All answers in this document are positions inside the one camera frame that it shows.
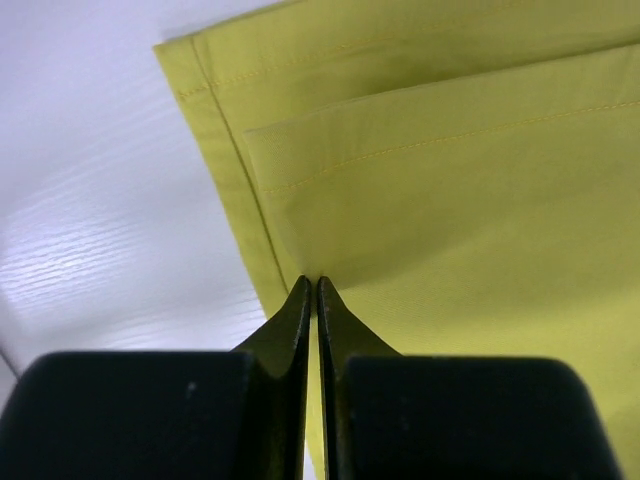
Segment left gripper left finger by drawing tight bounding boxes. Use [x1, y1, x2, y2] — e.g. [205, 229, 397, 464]
[1, 278, 311, 479]

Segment yellow-green trousers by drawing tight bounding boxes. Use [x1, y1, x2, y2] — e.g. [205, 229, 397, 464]
[154, 1, 639, 479]

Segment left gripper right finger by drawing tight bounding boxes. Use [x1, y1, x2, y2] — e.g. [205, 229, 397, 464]
[317, 278, 620, 479]

